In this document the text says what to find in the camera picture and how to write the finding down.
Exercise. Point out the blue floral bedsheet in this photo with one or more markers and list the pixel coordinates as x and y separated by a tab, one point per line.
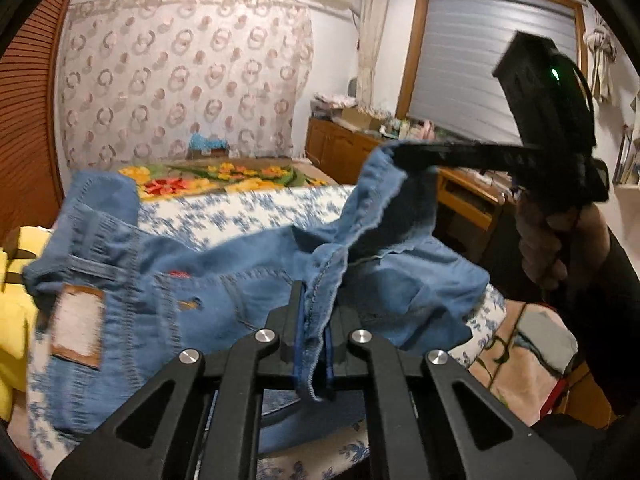
240	215

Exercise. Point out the wooden window frame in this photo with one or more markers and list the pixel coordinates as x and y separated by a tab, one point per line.
413	50

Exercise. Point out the pink blanket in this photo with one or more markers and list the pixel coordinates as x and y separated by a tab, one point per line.
510	360

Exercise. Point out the row of toiletry bottles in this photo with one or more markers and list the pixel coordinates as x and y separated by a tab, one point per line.
407	130

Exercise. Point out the cream tied curtain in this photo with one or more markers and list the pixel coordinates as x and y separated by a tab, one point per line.
600	60

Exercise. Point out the floral blanket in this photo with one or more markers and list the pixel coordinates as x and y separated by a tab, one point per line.
200	177

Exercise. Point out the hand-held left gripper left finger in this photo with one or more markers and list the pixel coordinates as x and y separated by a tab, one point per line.
290	330

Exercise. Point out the grey window blind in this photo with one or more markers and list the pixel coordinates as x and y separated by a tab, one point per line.
465	60

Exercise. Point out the open cardboard box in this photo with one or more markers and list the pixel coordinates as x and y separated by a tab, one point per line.
357	120

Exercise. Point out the wooden louvered wardrobe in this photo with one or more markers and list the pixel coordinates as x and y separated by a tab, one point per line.
30	135

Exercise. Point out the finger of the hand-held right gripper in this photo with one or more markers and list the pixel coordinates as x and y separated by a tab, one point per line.
470	147
480	160

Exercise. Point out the cream side curtain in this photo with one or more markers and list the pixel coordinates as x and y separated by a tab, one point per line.
372	45

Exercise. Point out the wooden cabinet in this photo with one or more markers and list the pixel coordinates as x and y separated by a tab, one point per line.
340	150

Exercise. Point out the small cardboard box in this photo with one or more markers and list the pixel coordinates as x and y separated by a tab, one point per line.
210	153

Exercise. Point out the yellow plush toy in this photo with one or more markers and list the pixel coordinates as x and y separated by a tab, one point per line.
12	320

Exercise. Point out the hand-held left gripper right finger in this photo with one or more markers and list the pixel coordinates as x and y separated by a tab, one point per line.
340	345

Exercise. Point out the blue denim pants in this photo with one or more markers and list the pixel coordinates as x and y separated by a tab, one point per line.
200	280

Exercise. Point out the person's right hand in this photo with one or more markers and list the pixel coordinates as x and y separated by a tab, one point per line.
540	250

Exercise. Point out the person's right forearm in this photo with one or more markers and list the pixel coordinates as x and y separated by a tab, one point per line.
615	335

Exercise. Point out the white shelf with books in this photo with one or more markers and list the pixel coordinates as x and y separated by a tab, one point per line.
627	165

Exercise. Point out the circle patterned curtain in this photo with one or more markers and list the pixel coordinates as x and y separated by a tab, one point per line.
175	75

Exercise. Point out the pile of printed cloths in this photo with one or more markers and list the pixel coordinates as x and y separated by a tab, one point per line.
330	102

